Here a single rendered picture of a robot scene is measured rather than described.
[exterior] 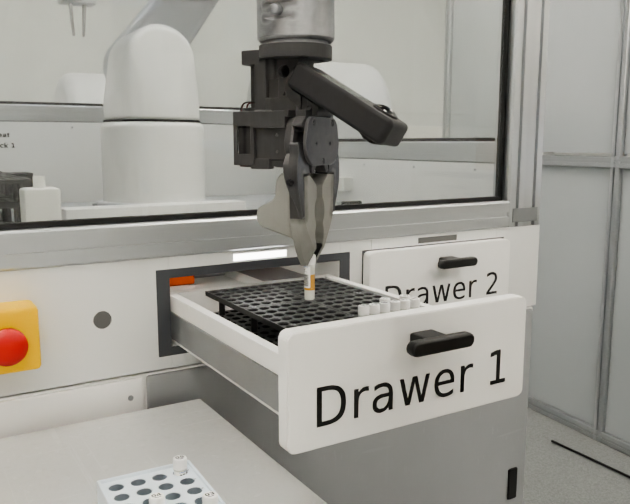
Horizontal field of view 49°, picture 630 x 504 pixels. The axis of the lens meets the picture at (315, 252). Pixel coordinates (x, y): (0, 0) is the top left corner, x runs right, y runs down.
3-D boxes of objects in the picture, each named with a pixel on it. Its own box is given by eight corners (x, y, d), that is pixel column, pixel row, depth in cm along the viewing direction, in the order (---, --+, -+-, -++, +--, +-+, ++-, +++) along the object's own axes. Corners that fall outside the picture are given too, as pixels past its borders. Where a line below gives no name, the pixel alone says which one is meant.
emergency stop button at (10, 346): (30, 364, 74) (28, 328, 73) (-11, 371, 72) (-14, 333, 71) (25, 357, 76) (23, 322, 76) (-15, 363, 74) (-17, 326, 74)
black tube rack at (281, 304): (423, 363, 80) (424, 308, 79) (290, 391, 71) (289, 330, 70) (322, 321, 99) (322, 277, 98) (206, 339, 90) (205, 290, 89)
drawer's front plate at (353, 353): (522, 395, 75) (527, 295, 74) (287, 456, 61) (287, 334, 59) (510, 390, 77) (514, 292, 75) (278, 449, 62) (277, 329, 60)
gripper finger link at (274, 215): (265, 261, 72) (266, 171, 71) (316, 266, 69) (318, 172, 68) (249, 265, 69) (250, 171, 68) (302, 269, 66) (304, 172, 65)
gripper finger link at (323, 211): (285, 254, 76) (282, 169, 74) (335, 258, 73) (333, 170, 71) (271, 260, 73) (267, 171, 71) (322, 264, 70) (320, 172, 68)
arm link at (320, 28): (347, 3, 69) (309, -13, 61) (346, 51, 69) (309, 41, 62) (280, 10, 72) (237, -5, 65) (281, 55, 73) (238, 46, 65)
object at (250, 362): (499, 379, 76) (502, 325, 75) (294, 429, 63) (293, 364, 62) (311, 306, 110) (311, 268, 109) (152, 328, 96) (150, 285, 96)
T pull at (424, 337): (475, 346, 66) (476, 332, 65) (413, 359, 62) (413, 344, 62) (449, 337, 69) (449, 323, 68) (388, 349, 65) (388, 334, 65)
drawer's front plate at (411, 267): (508, 303, 119) (510, 239, 117) (369, 326, 104) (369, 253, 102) (500, 301, 120) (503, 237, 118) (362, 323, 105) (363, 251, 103)
